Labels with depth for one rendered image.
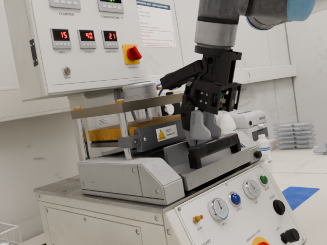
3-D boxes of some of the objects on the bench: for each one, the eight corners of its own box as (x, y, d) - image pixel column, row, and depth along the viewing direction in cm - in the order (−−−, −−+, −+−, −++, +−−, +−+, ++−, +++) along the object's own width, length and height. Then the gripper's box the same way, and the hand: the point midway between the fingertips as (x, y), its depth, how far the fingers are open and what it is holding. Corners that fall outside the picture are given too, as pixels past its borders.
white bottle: (259, 169, 143) (254, 134, 142) (271, 167, 142) (266, 133, 141) (261, 172, 138) (256, 136, 137) (274, 170, 137) (269, 134, 136)
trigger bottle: (223, 153, 166) (215, 102, 164) (223, 150, 174) (215, 101, 172) (241, 151, 164) (233, 99, 162) (240, 148, 172) (233, 98, 170)
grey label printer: (212, 148, 185) (207, 117, 184) (232, 141, 199) (228, 112, 198) (253, 148, 168) (248, 113, 166) (272, 140, 182) (267, 108, 180)
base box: (48, 256, 89) (35, 191, 87) (151, 207, 115) (142, 157, 114) (221, 330, 51) (204, 219, 50) (314, 232, 78) (304, 158, 77)
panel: (228, 320, 53) (173, 207, 57) (304, 240, 74) (260, 163, 78) (238, 319, 51) (181, 203, 56) (312, 238, 73) (267, 159, 77)
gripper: (223, 51, 58) (206, 166, 64) (250, 50, 64) (232, 155, 71) (183, 44, 63) (172, 151, 70) (212, 44, 70) (199, 142, 76)
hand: (191, 143), depth 72 cm, fingers closed, pressing on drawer
